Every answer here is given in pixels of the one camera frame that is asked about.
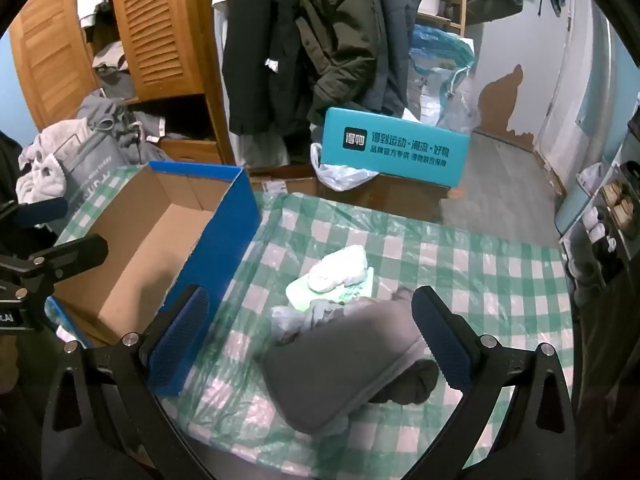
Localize beige shoes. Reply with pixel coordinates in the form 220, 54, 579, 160
600, 182, 640, 238

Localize light green wipes pack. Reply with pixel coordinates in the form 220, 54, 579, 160
285, 267, 375, 311

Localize clear crumpled plastic bag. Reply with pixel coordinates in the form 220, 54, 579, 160
271, 301, 321, 346

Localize shoe rack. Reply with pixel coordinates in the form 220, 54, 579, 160
555, 92, 640, 288

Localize grey hoodie pile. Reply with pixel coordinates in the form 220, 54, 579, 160
75, 89, 168, 150

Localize teal printed box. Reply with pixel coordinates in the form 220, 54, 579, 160
318, 106, 472, 190

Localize green checkered tablecloth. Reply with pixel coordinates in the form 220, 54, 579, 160
50, 165, 576, 480

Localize black hanging jacket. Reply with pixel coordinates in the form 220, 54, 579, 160
221, 0, 312, 136

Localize white crumpled cloth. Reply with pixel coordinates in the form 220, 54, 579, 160
17, 120, 93, 202

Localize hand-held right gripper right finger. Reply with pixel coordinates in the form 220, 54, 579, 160
411, 285, 576, 480

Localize white shoes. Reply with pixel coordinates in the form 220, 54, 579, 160
582, 205, 618, 253

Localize grey fleece cloth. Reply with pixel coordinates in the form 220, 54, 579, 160
262, 296, 441, 436

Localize olive hanging jacket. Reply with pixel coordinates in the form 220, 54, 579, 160
295, 0, 417, 126

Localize navy hanging jacket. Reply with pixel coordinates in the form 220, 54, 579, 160
370, 0, 424, 117

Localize white plastic bag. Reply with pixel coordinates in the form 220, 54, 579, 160
310, 142, 379, 192

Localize blue printed plastic bag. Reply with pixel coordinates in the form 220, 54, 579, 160
407, 25, 477, 129

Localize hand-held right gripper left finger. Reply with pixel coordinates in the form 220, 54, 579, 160
42, 285, 211, 480

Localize white tissue pack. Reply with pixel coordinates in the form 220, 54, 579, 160
306, 246, 370, 292

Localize brown cardboard box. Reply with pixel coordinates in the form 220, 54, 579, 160
248, 164, 451, 223

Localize grey printed bag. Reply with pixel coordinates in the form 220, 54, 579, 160
64, 130, 137, 202

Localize blue cardboard box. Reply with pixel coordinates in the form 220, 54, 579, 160
47, 161, 262, 396

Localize wooden louvered wardrobe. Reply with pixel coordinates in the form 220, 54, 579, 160
9, 0, 236, 167

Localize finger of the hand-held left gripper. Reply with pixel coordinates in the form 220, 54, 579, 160
0, 196, 69, 227
0, 234, 109, 292

